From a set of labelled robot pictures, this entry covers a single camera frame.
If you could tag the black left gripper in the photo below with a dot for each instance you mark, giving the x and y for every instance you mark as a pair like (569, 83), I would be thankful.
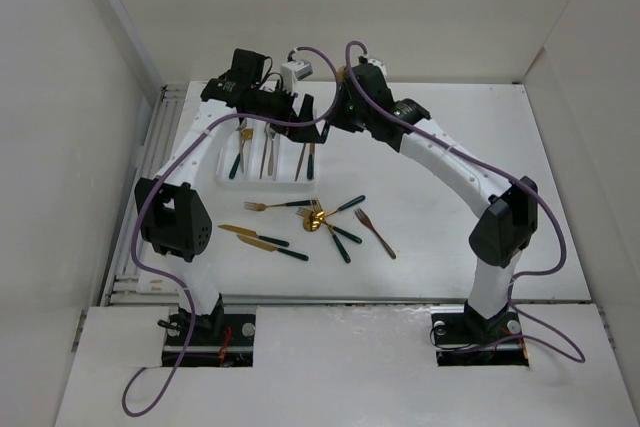
(307, 133)

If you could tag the rose gold knife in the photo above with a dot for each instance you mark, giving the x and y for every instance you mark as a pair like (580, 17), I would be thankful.
(300, 162)

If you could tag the gold knife green handle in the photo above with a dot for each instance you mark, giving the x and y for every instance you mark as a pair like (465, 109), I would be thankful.
(252, 234)
(272, 248)
(310, 170)

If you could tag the aluminium rail frame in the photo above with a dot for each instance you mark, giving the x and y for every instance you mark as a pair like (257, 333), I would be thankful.
(152, 148)

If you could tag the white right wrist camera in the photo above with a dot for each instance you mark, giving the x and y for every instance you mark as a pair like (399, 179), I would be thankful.
(366, 59)

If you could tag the white three-compartment cutlery tray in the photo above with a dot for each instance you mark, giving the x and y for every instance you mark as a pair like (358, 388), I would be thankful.
(282, 180)

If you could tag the gold fork green handle lower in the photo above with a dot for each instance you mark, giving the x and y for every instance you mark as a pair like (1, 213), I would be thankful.
(337, 242)

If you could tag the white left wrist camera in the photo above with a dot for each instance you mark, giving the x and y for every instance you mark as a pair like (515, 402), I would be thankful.
(293, 71)

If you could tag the gold spoon green handle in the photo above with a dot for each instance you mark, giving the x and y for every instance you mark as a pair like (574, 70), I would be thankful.
(238, 165)
(343, 74)

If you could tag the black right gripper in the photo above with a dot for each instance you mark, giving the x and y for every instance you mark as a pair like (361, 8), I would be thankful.
(340, 119)

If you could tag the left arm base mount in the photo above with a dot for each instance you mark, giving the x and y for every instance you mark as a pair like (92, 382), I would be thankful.
(228, 344)

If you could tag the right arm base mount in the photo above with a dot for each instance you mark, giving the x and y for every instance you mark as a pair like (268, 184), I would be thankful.
(460, 343)

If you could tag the silver fork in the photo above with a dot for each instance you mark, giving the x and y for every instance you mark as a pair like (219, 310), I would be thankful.
(271, 134)

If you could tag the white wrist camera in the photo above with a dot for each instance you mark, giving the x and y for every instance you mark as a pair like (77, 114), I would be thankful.
(366, 59)
(293, 71)

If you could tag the gold spoon in pile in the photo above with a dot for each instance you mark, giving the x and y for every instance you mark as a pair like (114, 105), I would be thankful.
(345, 206)

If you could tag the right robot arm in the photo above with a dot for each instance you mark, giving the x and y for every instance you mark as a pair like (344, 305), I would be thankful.
(507, 213)

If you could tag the silver spoon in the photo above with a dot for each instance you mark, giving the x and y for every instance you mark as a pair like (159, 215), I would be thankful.
(244, 135)

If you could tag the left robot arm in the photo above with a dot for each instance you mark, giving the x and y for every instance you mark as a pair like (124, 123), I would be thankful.
(172, 217)

